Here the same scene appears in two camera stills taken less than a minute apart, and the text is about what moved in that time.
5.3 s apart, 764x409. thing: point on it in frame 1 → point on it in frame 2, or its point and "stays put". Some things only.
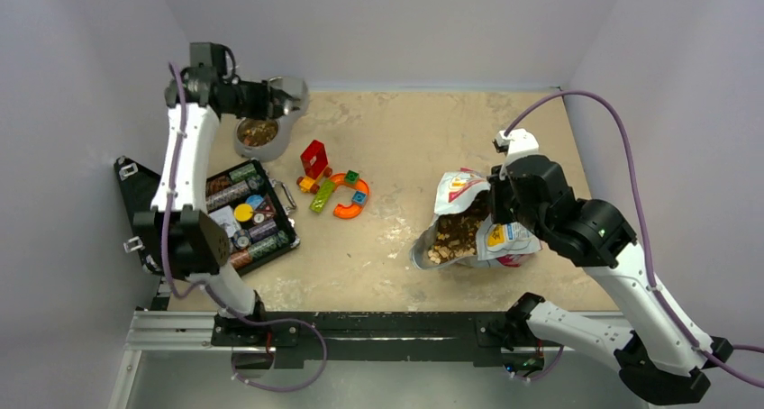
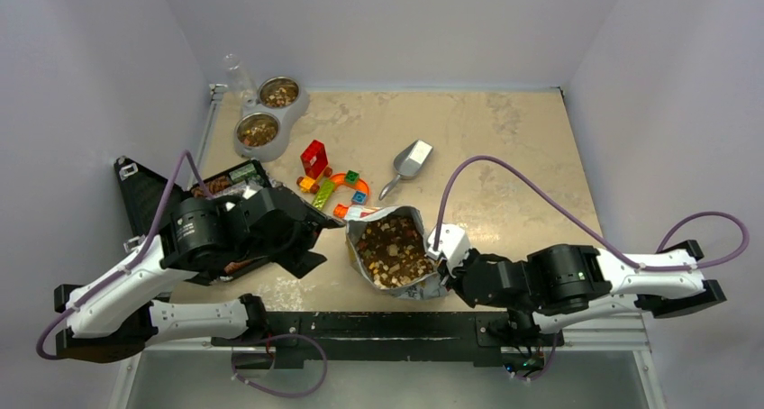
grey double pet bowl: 266,140 stays put
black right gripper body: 504,204 → 453,274
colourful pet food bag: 463,231 → 389,246
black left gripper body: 251,100 → 294,248
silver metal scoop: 295,87 → 408,161
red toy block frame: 314,161 stays put
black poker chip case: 252,209 stays put
